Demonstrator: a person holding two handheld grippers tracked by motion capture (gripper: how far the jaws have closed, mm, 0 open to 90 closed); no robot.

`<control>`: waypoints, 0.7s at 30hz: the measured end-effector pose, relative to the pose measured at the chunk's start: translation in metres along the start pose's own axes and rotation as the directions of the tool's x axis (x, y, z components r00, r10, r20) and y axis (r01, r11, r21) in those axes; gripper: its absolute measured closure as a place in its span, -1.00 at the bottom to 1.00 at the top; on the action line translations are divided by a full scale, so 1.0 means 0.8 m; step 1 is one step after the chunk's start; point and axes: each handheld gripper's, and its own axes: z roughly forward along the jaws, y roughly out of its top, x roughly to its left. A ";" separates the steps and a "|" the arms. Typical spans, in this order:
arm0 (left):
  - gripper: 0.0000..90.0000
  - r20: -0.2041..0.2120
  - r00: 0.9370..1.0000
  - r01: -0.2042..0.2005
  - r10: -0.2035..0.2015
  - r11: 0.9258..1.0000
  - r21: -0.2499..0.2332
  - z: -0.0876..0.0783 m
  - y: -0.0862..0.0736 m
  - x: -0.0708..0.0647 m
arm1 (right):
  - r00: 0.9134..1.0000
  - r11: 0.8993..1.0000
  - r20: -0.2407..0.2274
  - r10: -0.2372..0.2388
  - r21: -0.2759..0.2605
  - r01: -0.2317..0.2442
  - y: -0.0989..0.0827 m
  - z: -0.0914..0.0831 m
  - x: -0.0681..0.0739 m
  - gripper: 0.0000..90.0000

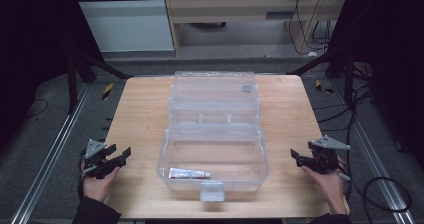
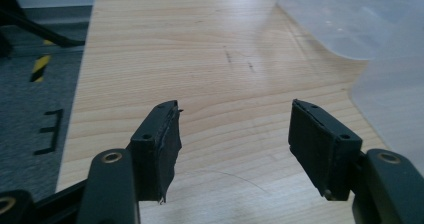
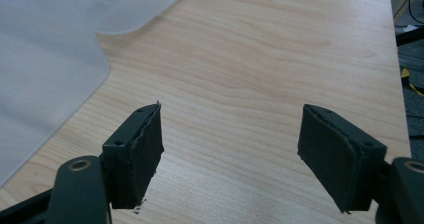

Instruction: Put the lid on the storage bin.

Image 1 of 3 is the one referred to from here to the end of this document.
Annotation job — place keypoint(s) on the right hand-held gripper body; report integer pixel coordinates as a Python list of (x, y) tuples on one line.
[(325, 157)]

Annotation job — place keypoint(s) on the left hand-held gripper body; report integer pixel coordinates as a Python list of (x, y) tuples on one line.
[(95, 150)]

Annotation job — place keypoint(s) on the person's right hand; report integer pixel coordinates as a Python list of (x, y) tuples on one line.
[(330, 187)]

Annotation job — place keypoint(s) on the person's left hand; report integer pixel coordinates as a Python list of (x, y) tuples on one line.
[(96, 187)]

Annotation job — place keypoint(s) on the yellow black tape strip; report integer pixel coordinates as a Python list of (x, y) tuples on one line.
[(322, 87), (107, 91)]

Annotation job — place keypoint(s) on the white ointment tube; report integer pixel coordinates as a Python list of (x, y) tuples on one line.
[(186, 173)]

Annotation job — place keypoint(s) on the black metal stand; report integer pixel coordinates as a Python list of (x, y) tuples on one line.
[(72, 84), (348, 84)]

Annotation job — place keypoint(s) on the black curtain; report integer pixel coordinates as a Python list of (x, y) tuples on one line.
[(393, 67), (30, 50)]

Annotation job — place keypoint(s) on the clear plastic storage box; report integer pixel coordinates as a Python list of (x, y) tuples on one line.
[(213, 84)]

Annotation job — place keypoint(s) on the white cabinet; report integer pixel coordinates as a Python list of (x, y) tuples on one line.
[(126, 27)]

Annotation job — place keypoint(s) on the light wooden desk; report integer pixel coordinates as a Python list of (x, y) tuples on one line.
[(233, 10)]

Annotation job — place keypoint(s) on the aluminium floor rail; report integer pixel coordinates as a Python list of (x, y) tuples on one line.
[(376, 160), (50, 157)]

